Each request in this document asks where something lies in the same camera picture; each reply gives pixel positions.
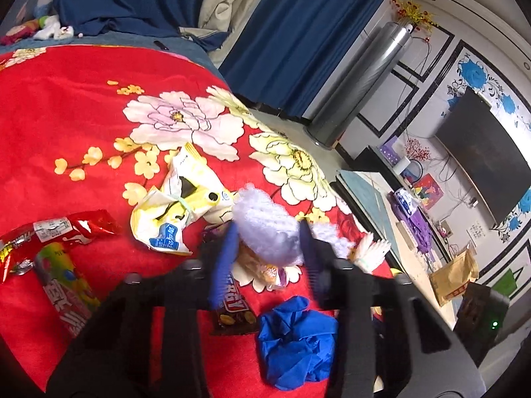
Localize red candy tube wrapper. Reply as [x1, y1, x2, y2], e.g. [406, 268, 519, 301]
[34, 242, 100, 337]

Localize dark red energy bar wrapper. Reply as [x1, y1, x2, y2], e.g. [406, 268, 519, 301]
[204, 223, 258, 336]

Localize blue crumpled glove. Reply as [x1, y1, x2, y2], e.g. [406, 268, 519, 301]
[258, 296, 338, 391]

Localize black television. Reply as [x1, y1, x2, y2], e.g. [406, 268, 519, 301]
[435, 87, 530, 227]

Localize beige curtain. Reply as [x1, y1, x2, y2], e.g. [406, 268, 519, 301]
[180, 0, 261, 67]

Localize purple bag on table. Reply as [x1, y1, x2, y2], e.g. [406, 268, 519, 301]
[388, 193, 432, 254]

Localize white plush toy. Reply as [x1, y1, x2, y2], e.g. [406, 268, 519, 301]
[33, 15, 75, 40]

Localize colourful picture frame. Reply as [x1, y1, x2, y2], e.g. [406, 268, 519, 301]
[412, 173, 444, 210]

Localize blue curtain right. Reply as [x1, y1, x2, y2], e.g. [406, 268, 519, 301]
[220, 0, 384, 117]

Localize yellow white snack bag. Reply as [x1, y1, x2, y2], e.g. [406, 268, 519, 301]
[130, 143, 234, 256]

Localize brown paper bag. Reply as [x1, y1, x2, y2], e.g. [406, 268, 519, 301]
[429, 244, 480, 306]

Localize purple box on stand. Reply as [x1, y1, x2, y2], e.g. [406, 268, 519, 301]
[379, 136, 406, 166]

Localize red floral blanket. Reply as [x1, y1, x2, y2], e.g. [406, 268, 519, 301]
[0, 44, 395, 398]

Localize red snack wrapper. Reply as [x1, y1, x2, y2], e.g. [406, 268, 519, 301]
[1, 209, 120, 283]

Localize white vase with red flowers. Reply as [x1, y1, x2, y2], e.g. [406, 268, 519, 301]
[393, 138, 432, 165]

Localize white blue tissue pack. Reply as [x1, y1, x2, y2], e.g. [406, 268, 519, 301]
[393, 188, 418, 217]

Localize orange purple snack packet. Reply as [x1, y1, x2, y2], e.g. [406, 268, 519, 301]
[234, 242, 288, 293]

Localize yellow artificial flowers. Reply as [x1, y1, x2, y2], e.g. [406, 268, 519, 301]
[390, 0, 438, 34]

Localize silver tower air conditioner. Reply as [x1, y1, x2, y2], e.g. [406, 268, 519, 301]
[306, 18, 415, 149]

